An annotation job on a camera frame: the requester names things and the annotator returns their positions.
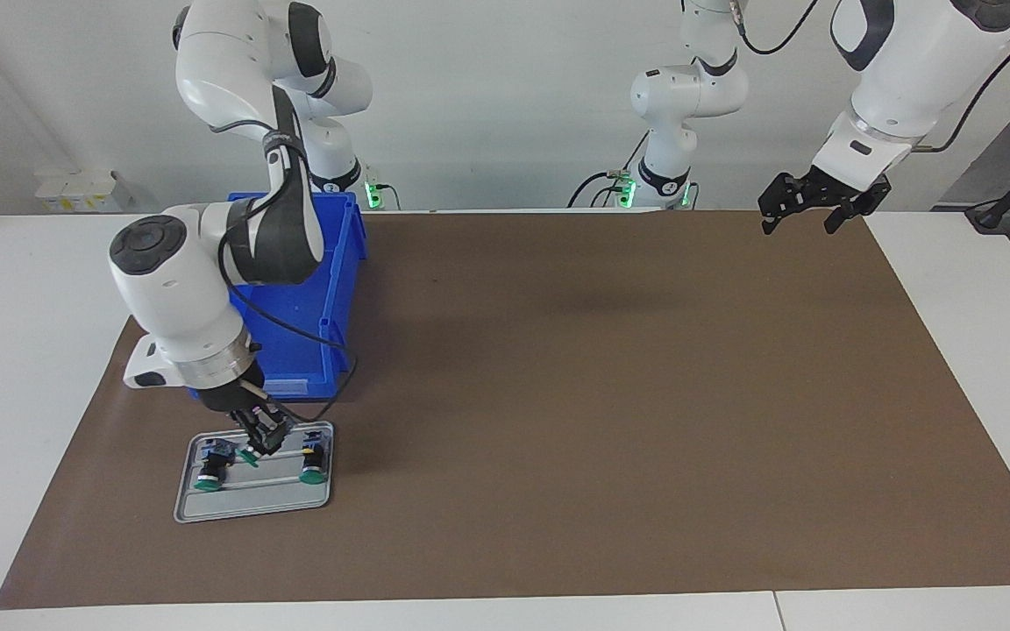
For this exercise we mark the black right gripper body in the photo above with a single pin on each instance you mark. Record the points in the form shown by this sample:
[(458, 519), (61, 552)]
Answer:
[(238, 396)]

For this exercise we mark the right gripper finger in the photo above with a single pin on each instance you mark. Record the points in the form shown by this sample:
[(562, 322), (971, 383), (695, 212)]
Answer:
[(251, 429), (277, 429)]

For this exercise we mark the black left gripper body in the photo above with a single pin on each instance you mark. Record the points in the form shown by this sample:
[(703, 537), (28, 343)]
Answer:
[(847, 193)]

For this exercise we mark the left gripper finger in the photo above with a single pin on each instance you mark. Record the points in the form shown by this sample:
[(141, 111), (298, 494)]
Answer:
[(784, 197), (842, 217)]

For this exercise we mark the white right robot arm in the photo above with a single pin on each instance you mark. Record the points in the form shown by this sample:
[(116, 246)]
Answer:
[(172, 289)]

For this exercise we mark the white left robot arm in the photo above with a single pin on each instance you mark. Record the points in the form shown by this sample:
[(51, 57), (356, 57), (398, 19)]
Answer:
[(689, 88)]

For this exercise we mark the green button yellow marked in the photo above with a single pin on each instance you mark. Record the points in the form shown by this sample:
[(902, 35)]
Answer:
[(313, 469)]

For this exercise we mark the green button blue block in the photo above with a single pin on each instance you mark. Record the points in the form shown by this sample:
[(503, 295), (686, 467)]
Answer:
[(211, 469)]

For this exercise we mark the silver metal tray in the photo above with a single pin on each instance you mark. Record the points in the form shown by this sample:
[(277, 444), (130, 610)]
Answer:
[(251, 504)]

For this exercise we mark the blue plastic storage bin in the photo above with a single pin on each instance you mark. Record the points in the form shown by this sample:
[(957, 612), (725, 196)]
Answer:
[(312, 307)]

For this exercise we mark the green lit base connector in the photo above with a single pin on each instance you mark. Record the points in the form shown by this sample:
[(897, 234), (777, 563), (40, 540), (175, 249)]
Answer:
[(626, 191), (373, 193)]

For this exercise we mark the white small boxes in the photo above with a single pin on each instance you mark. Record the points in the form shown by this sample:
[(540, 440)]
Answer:
[(84, 188)]

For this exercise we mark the brown table mat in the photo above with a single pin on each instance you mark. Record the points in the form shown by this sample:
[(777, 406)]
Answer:
[(601, 438)]

